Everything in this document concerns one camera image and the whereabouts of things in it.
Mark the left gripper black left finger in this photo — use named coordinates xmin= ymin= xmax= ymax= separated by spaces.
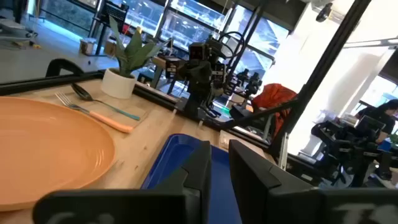
xmin=32 ymin=140 xmax=213 ymax=224

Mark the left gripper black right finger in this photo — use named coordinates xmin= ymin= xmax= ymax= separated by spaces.
xmin=229 ymin=139 xmax=398 ymax=224

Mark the fork with orange handle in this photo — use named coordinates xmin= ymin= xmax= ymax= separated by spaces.
xmin=55 ymin=92 xmax=134 ymax=134

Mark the spoon with teal handle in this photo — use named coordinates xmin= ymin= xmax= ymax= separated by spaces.
xmin=70 ymin=82 xmax=141 ymax=121

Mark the orange round plate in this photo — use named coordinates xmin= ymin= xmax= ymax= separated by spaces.
xmin=0 ymin=96 xmax=116 ymax=212

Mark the blue plastic tray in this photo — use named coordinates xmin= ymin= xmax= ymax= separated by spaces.
xmin=140 ymin=133 xmax=243 ymax=224

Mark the green plant in white pot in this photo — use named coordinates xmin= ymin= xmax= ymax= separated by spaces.
xmin=100 ymin=15 xmax=170 ymax=100

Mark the orange-red cloth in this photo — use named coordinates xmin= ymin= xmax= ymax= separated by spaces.
xmin=251 ymin=83 xmax=298 ymax=138

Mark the black monitor stand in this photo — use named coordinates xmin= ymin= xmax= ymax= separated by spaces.
xmin=90 ymin=0 xmax=130 ymax=57

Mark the cardboard box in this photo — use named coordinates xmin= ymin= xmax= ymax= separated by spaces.
xmin=79 ymin=39 xmax=96 ymax=56

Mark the person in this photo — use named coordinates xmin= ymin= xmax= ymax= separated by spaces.
xmin=356 ymin=99 xmax=398 ymax=144

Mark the black arched clamp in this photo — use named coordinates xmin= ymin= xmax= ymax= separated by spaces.
xmin=45 ymin=58 xmax=85 ymax=78

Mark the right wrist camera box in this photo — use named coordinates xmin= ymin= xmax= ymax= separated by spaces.
xmin=188 ymin=42 xmax=206 ymax=62

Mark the silver aluminium bracket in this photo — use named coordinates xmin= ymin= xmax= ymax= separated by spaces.
xmin=278 ymin=132 xmax=290 ymax=170

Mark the black frame brace bar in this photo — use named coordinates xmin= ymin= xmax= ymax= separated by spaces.
xmin=223 ymin=101 xmax=299 ymax=130

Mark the black diagonal frame post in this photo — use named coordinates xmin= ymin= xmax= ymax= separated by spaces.
xmin=269 ymin=0 xmax=373 ymax=158

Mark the ceiling mounted camera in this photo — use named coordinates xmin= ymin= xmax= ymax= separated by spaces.
xmin=315 ymin=2 xmax=333 ymax=23

